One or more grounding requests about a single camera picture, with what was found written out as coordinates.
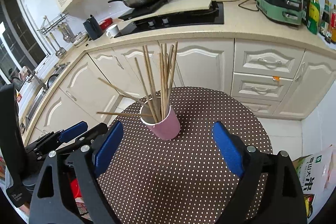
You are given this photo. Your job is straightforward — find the red plastic bucket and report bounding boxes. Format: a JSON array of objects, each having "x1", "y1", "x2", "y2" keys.
[{"x1": 70, "y1": 178, "x2": 82, "y2": 198}]

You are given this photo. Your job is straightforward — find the rice bag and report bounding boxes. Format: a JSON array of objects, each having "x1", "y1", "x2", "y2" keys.
[{"x1": 293, "y1": 145, "x2": 335, "y2": 223}]

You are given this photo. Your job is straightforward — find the pink cylindrical utensil holder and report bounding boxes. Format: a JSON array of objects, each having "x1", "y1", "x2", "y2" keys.
[{"x1": 139, "y1": 106, "x2": 181, "y2": 140}]

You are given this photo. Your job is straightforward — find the steel sink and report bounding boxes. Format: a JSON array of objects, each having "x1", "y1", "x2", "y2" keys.
[{"x1": 20, "y1": 62, "x2": 70, "y2": 135}]

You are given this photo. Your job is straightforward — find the chrome faucet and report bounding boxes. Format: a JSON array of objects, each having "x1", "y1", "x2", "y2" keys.
[{"x1": 19, "y1": 66, "x2": 48, "y2": 90}]

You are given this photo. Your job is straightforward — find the brown polka dot tablecloth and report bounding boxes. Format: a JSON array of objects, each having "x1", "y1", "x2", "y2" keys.
[{"x1": 98, "y1": 87, "x2": 272, "y2": 223}]

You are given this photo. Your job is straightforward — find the hanging metal spatula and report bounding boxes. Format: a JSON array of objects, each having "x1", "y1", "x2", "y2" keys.
[{"x1": 49, "y1": 32, "x2": 67, "y2": 58}]

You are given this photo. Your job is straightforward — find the stacked bowls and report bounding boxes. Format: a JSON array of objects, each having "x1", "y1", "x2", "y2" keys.
[{"x1": 72, "y1": 32, "x2": 89, "y2": 47}]

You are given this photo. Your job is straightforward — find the black electric kettle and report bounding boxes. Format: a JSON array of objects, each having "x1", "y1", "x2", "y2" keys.
[{"x1": 83, "y1": 14, "x2": 104, "y2": 40}]

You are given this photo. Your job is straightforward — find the window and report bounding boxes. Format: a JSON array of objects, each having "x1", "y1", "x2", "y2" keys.
[{"x1": 1, "y1": 0, "x2": 47, "y2": 90}]

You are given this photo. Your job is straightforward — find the white mug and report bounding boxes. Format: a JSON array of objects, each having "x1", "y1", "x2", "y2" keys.
[{"x1": 106, "y1": 24, "x2": 120, "y2": 38}]

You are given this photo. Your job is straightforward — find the red container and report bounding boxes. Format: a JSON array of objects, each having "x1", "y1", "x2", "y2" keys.
[{"x1": 99, "y1": 18, "x2": 113, "y2": 31}]

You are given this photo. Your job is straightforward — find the black gas hob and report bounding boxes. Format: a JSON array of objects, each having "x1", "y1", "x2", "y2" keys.
[{"x1": 114, "y1": 1, "x2": 224, "y2": 38}]

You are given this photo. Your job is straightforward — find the green yellow oil bottle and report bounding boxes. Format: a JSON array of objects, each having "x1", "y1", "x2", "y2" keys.
[{"x1": 307, "y1": 0, "x2": 320, "y2": 35}]

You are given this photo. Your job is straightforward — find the dark sauce bottle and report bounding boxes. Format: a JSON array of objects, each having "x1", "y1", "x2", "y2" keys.
[{"x1": 301, "y1": 0, "x2": 310, "y2": 26}]

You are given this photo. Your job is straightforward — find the orange seasoning bottle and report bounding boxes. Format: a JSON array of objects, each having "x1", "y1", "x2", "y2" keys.
[{"x1": 325, "y1": 5, "x2": 336, "y2": 44}]

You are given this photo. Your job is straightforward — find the green electric grill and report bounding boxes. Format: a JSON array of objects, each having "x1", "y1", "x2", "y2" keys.
[{"x1": 256, "y1": 0, "x2": 302, "y2": 26}]

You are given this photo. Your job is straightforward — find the wall utensil rack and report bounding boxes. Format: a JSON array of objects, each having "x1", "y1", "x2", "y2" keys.
[{"x1": 37, "y1": 11, "x2": 69, "y2": 35}]

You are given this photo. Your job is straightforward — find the black power cable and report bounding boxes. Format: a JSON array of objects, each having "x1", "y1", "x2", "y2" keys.
[{"x1": 223, "y1": 0, "x2": 261, "y2": 13}]

